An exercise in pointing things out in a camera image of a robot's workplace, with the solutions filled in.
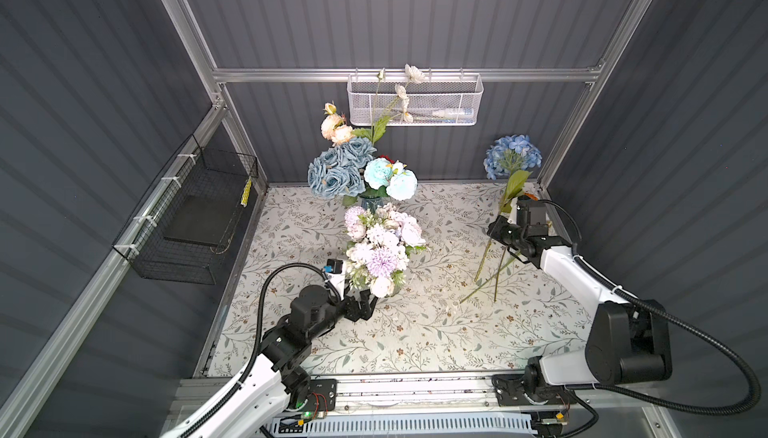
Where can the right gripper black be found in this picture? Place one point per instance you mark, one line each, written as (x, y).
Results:
(496, 227)

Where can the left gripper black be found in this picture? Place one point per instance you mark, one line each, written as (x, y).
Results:
(365, 309)

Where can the pink peach flower bunch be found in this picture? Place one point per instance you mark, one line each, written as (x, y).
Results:
(378, 268)

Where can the blue hydrangea flower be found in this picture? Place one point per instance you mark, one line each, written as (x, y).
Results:
(512, 158)

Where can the blue purple glass vase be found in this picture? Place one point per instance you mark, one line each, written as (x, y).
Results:
(373, 204)

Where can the pale blue peony stem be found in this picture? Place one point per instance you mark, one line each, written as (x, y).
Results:
(386, 179)

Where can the dusty blue rose bunch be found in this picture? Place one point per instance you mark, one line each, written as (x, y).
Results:
(339, 170)

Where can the white poppy flower stem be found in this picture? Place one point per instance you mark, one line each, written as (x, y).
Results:
(397, 107)

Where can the white peony flower stem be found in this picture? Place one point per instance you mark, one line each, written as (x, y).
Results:
(334, 127)

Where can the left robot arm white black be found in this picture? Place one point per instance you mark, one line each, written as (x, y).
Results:
(273, 379)

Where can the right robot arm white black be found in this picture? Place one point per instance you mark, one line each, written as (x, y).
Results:
(626, 343)

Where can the peach carnation flower stem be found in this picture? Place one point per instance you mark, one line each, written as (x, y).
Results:
(483, 284)

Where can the floral patterned table mat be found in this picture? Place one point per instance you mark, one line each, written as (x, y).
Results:
(423, 328)

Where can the marker pen in basket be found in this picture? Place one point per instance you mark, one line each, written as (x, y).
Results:
(453, 116)

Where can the yellow tag on basket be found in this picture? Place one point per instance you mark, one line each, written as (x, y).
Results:
(246, 193)

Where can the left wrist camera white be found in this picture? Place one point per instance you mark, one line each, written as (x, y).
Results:
(334, 271)

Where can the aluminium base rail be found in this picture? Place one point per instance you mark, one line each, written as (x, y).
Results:
(414, 392)

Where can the white wire mesh basket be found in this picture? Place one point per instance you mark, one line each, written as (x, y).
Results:
(367, 96)

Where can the black wire wall basket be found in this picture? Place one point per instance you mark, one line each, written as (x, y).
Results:
(191, 232)

